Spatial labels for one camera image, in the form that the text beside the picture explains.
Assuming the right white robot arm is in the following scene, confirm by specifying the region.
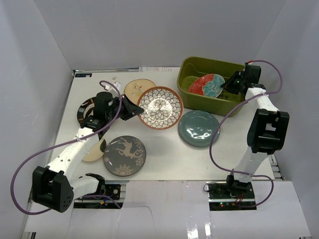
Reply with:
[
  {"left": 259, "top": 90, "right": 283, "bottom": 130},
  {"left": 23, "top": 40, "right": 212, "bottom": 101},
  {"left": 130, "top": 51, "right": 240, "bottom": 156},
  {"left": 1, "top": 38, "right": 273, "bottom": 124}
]
[{"left": 222, "top": 62, "right": 290, "bottom": 199}]

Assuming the black rimmed striped plate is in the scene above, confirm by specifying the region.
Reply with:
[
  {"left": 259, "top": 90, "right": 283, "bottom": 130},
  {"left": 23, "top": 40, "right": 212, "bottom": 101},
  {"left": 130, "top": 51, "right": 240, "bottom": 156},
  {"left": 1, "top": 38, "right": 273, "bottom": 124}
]
[{"left": 77, "top": 97, "right": 96, "bottom": 124}]

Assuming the beige bird branch plate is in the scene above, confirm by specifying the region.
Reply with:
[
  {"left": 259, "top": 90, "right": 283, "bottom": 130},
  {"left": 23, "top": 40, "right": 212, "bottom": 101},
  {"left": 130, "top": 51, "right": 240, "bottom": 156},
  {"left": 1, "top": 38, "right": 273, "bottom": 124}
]
[{"left": 124, "top": 79, "right": 156, "bottom": 105}]

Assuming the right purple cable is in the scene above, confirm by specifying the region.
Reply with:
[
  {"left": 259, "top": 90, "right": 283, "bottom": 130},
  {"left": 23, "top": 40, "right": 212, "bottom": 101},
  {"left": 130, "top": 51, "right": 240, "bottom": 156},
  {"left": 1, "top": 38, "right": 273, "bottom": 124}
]
[{"left": 208, "top": 59, "right": 285, "bottom": 209}]

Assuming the printed paper sheet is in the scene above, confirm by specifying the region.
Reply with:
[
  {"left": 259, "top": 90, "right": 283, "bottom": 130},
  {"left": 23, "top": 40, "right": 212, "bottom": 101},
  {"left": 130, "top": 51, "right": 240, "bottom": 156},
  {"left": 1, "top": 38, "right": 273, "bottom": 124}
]
[{"left": 139, "top": 67, "right": 180, "bottom": 72}]

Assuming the grey-blue glazed plate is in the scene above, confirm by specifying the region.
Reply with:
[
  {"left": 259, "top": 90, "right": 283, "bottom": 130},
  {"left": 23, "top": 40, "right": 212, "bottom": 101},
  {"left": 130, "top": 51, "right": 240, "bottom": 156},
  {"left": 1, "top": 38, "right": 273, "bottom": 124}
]
[{"left": 178, "top": 110, "right": 219, "bottom": 148}]

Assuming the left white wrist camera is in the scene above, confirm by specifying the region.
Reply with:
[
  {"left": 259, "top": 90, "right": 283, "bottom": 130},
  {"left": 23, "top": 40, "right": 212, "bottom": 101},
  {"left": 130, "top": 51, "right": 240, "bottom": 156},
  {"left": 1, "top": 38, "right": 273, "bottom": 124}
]
[{"left": 103, "top": 81, "right": 122, "bottom": 94}]

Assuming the purple cable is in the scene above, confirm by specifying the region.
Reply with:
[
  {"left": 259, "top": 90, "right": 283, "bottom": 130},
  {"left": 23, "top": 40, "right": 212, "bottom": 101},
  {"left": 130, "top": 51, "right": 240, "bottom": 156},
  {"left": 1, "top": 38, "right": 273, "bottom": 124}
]
[
  {"left": 208, "top": 59, "right": 285, "bottom": 209},
  {"left": 9, "top": 80, "right": 123, "bottom": 215}
]

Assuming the olive green plastic bin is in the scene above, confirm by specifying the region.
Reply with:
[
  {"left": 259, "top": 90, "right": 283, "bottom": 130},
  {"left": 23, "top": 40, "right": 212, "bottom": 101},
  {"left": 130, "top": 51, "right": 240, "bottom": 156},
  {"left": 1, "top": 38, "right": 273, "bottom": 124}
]
[{"left": 177, "top": 56, "right": 244, "bottom": 116}]

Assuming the red and teal flower plate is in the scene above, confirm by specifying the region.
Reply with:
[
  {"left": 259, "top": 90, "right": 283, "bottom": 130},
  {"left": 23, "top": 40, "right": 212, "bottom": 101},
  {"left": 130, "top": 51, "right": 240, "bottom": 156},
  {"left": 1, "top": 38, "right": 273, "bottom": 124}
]
[{"left": 188, "top": 74, "right": 225, "bottom": 98}]

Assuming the cream plate with dark patch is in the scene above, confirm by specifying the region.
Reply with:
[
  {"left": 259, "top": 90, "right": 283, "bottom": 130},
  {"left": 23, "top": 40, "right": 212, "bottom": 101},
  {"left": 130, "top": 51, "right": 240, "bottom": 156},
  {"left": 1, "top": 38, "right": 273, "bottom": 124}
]
[{"left": 82, "top": 138, "right": 107, "bottom": 162}]

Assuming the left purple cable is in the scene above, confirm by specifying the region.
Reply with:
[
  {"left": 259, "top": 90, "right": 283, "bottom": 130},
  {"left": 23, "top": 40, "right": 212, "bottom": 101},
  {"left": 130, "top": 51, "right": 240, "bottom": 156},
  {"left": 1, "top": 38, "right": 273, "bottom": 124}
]
[{"left": 9, "top": 80, "right": 123, "bottom": 215}]

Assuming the grey reindeer snowflake plate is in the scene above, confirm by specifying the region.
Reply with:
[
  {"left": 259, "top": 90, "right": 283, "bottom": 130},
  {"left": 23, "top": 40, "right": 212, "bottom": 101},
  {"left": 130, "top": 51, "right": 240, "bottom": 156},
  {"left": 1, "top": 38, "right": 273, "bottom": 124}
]
[{"left": 103, "top": 135, "right": 147, "bottom": 177}]

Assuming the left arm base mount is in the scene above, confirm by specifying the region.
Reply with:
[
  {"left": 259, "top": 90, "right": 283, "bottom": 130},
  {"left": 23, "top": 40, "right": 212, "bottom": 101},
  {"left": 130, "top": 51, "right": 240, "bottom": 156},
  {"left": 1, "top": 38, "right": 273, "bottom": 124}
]
[{"left": 74, "top": 183, "right": 125, "bottom": 209}]

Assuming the white petal pattern bowl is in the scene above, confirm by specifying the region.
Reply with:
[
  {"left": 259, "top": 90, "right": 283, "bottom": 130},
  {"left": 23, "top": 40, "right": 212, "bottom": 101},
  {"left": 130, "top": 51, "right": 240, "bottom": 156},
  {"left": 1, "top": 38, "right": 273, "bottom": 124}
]
[{"left": 138, "top": 86, "right": 183, "bottom": 130}]

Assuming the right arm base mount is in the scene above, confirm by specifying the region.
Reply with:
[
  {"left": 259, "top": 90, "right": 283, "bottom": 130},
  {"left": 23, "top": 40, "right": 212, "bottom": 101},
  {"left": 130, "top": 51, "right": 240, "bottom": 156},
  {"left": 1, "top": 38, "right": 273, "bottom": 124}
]
[{"left": 203, "top": 182, "right": 257, "bottom": 211}]

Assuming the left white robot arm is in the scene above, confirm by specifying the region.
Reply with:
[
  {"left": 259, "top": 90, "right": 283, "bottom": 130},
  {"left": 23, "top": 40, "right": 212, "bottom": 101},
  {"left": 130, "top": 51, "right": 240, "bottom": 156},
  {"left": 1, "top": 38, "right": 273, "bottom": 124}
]
[{"left": 32, "top": 92, "right": 144, "bottom": 213}]

